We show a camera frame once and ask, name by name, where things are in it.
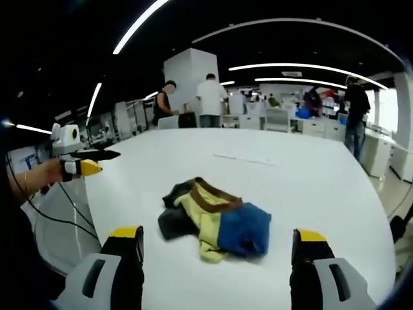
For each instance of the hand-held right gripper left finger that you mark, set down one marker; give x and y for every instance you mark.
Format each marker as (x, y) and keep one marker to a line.
(96, 284)

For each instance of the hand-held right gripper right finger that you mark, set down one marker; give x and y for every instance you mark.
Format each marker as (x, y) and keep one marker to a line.
(335, 284)

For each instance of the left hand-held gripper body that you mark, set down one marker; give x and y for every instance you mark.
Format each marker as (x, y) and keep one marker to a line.
(66, 137)

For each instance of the yellow blue grey garment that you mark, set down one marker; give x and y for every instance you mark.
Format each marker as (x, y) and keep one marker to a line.
(226, 223)

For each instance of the person's left hand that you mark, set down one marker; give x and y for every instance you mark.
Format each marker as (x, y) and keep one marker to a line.
(51, 172)

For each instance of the ceiling light strip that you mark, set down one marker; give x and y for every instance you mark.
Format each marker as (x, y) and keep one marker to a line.
(34, 129)
(94, 100)
(138, 27)
(300, 81)
(306, 69)

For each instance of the person's dark clothing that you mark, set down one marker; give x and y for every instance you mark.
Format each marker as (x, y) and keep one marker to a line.
(16, 258)

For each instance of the black object on floor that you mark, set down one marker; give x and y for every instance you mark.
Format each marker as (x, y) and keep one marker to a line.
(400, 227)

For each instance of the black chair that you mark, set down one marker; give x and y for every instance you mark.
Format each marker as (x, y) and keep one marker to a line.
(187, 120)

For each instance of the white square pillar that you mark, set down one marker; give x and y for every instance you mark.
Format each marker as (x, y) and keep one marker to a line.
(193, 80)

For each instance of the white office cabinet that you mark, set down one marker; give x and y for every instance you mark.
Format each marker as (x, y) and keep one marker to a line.
(377, 155)

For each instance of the row of white desks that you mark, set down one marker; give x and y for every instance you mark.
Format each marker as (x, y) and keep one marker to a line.
(316, 127)

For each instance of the blue round object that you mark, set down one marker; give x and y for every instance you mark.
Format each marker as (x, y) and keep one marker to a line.
(304, 113)

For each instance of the white mesh-back chair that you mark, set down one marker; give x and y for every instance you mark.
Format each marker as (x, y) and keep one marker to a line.
(277, 120)

